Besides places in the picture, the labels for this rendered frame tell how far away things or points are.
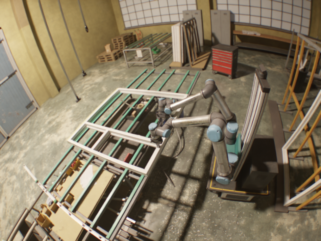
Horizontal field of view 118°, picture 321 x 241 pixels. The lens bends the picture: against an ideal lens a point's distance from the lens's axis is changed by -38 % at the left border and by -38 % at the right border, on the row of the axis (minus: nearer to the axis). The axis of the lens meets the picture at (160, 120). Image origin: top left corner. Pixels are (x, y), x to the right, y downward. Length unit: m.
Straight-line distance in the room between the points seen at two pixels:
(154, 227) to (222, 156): 1.53
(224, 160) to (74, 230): 1.86
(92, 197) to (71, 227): 0.51
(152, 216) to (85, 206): 0.99
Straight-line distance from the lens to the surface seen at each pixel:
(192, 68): 5.67
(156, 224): 2.42
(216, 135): 1.14
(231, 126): 1.97
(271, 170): 1.92
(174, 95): 2.63
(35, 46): 7.34
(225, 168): 1.47
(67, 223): 2.25
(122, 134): 2.13
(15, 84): 7.32
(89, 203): 2.13
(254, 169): 1.85
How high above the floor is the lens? 2.34
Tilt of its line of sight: 41 degrees down
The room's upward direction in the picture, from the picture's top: 12 degrees counter-clockwise
